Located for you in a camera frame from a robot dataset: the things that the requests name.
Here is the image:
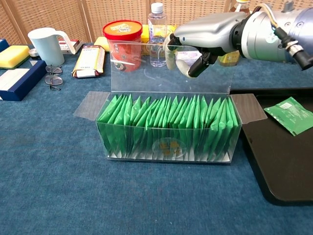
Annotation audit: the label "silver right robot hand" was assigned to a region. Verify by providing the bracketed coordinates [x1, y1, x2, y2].
[165, 11, 247, 79]

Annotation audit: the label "clear plastic tea box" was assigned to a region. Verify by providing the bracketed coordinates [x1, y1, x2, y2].
[73, 43, 268, 164]

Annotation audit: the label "yellow juice bottle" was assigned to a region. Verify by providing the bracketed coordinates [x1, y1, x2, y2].
[217, 0, 252, 67]

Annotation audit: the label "yellow packaged box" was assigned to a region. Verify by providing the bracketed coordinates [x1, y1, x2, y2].
[140, 24, 178, 56]

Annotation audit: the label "white and red box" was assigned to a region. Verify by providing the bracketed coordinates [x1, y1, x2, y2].
[58, 38, 83, 55]

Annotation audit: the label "navy box with white top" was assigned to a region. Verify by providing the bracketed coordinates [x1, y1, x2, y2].
[0, 60, 47, 102]

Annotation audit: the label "small blue box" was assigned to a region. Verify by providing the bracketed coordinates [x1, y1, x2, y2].
[0, 38, 10, 53]

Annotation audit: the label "woven rattan screen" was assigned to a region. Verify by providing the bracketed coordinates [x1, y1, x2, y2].
[0, 0, 313, 46]

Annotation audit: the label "small clear plastic case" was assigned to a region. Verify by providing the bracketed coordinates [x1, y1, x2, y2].
[175, 50, 206, 70]

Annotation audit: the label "clear water bottle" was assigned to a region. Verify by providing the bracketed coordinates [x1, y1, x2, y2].
[147, 2, 168, 68]

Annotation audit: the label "red instant noodle cup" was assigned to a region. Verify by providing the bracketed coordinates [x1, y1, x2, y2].
[103, 20, 143, 72]

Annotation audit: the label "pale yellow soft pack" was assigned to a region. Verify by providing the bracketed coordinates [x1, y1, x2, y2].
[93, 36, 111, 53]

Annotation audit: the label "cream and brown packet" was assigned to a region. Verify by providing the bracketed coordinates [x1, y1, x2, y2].
[71, 45, 106, 79]

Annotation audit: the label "black plastic tray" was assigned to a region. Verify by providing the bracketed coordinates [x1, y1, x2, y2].
[229, 87, 313, 203]

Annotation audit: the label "folded eyeglasses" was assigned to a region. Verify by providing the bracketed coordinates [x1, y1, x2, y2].
[44, 65, 64, 92]

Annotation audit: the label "pale blue kettle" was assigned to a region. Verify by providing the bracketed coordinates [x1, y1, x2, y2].
[27, 27, 77, 67]

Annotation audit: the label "yellow sponge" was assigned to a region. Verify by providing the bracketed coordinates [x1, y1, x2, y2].
[0, 45, 30, 70]

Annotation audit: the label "teal tablecloth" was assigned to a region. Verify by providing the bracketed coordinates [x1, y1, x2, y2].
[0, 38, 313, 235]

